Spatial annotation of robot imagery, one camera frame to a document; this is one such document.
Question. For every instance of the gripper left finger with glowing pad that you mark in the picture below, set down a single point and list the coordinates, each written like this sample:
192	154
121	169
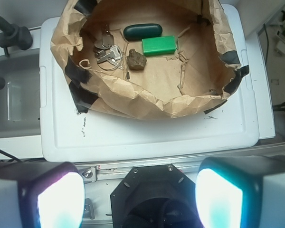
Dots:
41	195

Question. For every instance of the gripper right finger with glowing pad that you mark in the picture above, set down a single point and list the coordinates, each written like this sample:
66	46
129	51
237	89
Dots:
241	192

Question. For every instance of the green rectangular block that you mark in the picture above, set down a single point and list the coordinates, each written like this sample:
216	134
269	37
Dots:
158	46

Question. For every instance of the white plastic lid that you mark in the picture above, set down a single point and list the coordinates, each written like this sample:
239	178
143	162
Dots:
67	135

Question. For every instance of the clear plastic bin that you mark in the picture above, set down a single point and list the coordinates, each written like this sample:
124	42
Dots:
20	97

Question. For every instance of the bunch of silver keys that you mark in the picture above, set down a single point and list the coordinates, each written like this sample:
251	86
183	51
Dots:
108	55

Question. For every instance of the brown rock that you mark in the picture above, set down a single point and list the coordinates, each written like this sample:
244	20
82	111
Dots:
135	60

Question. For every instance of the dark green oval case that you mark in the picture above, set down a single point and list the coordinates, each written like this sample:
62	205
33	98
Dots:
141	31

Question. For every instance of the silver corner bracket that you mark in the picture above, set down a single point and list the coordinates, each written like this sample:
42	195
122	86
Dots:
89	174

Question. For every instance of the aluminium extrusion rail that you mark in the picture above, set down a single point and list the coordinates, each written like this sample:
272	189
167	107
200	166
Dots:
185	164

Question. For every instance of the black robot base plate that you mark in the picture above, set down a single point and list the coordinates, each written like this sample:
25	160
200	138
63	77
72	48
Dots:
155	200

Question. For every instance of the crumpled brown paper enclosure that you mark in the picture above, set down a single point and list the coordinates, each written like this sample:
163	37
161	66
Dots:
201	74

